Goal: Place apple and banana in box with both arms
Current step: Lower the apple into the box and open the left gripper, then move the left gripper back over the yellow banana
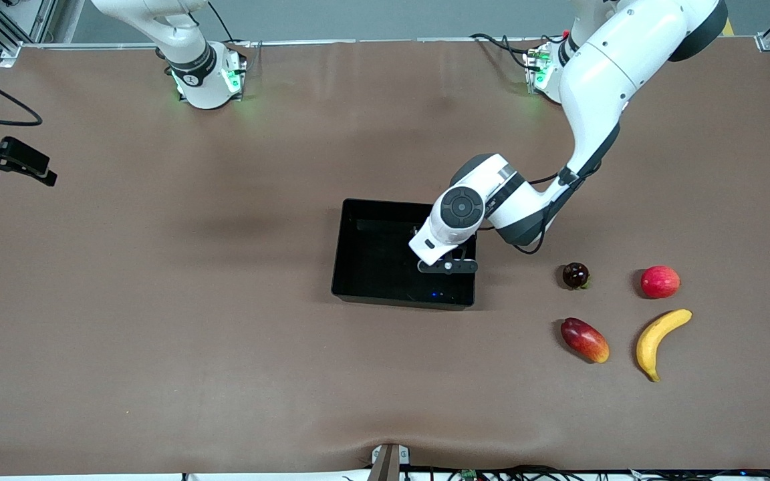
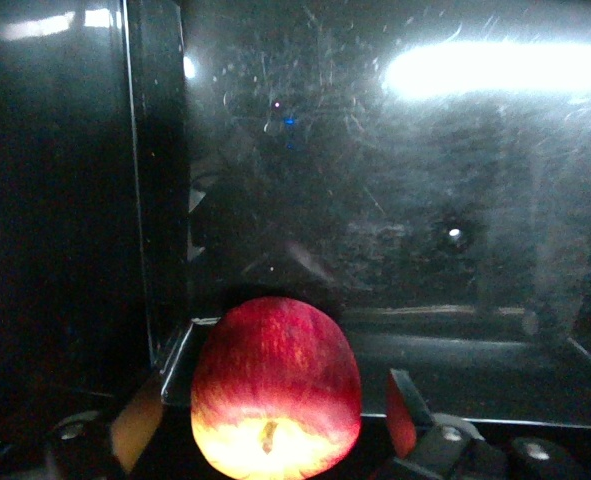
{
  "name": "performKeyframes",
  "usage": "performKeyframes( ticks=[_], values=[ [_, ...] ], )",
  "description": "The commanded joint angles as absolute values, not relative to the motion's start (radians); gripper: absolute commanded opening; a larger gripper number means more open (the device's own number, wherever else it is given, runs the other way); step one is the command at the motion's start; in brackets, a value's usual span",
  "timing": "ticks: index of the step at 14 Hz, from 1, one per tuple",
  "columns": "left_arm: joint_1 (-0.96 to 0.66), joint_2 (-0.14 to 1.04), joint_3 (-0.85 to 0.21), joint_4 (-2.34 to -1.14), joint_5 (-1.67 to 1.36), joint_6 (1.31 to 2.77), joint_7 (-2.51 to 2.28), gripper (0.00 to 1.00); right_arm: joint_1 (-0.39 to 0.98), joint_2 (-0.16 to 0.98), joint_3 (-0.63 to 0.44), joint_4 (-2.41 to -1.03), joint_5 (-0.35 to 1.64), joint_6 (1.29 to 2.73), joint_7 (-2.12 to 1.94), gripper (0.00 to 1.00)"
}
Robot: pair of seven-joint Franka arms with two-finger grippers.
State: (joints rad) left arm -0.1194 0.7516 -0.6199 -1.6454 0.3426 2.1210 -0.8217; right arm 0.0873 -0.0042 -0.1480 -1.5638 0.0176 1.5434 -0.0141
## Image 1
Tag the black plastic box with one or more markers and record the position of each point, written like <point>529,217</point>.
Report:
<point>378,267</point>

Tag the yellow banana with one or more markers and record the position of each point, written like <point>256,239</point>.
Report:
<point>652,337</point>

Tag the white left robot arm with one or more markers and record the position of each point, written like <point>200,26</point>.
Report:
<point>599,73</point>

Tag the dark purple mangosteen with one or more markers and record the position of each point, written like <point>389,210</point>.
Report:
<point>575,275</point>

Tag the red yellow mango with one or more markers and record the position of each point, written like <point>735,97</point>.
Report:
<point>584,339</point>

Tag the round red peach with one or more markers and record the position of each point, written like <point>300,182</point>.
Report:
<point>660,282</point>

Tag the small green circuit board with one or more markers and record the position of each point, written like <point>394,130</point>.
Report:
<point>468,475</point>

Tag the brown table cover mat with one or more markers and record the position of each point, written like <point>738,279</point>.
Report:
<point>224,367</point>

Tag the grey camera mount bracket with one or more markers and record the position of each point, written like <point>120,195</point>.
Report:
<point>388,464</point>

